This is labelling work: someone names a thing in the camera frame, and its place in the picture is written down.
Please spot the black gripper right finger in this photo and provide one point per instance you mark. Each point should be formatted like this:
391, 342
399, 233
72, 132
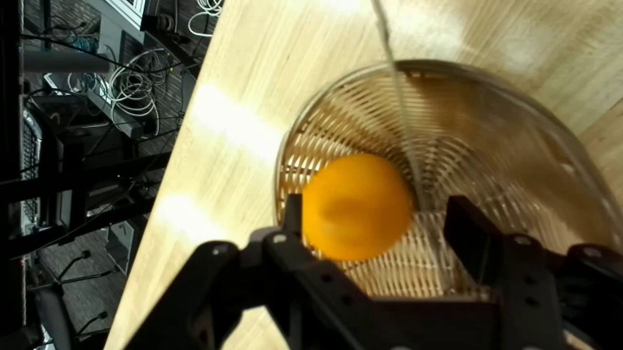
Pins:
537, 297

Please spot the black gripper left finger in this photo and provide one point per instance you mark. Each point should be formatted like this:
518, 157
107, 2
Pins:
259, 291

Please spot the orange fruit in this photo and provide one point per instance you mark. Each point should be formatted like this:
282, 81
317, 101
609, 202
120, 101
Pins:
356, 206

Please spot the round brown wicker basket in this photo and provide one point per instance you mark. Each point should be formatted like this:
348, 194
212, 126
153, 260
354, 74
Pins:
492, 142

